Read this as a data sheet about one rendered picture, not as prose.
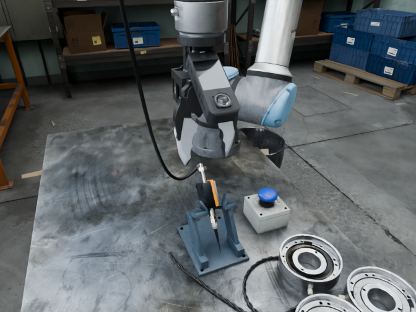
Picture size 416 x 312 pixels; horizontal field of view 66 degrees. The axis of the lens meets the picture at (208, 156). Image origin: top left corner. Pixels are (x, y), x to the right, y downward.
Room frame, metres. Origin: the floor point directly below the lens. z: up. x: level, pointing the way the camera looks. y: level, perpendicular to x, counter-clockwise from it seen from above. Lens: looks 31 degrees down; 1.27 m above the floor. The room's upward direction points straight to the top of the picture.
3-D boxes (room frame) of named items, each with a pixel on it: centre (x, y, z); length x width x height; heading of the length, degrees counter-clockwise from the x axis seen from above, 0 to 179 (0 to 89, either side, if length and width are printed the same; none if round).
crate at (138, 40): (3.86, 0.83, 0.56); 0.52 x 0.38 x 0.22; 107
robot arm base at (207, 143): (0.85, -0.02, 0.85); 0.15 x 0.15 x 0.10
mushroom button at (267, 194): (0.52, -0.12, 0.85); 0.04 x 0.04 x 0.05
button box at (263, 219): (0.53, -0.12, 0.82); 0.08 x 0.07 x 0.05; 20
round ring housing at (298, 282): (0.38, -0.18, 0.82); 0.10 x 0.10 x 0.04
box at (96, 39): (3.65, 1.33, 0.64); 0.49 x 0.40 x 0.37; 115
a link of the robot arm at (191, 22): (0.49, 0.01, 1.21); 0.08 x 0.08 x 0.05
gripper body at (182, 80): (0.50, 0.01, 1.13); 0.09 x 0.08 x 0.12; 22
